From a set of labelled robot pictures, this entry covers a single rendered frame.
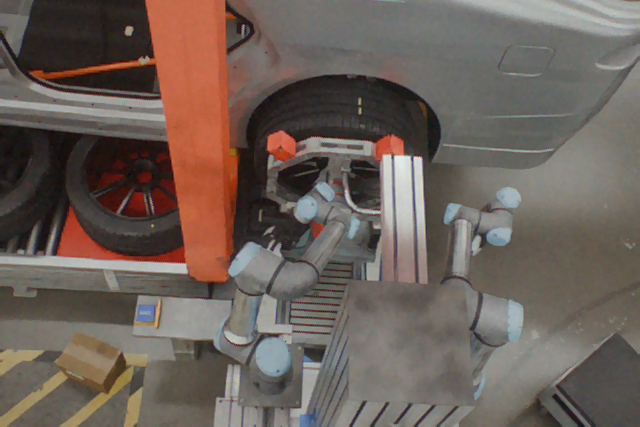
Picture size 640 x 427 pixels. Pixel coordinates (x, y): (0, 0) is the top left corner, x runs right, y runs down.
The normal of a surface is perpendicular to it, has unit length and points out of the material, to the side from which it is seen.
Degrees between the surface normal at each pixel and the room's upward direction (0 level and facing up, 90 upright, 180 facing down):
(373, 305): 0
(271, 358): 7
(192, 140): 90
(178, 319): 0
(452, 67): 90
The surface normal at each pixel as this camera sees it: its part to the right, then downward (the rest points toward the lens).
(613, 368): 0.10, -0.48
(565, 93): -0.02, 0.87
